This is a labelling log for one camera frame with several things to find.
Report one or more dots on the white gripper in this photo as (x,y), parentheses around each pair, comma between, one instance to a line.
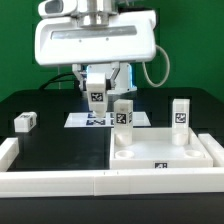
(92,32)

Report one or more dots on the white square table top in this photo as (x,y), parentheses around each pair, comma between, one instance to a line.
(152,148)

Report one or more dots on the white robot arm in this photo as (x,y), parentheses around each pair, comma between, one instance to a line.
(99,34)

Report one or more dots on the white sheet with tags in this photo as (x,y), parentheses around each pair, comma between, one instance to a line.
(76,120)

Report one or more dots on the white U-shaped fence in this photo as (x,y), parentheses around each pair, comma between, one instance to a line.
(105,182)

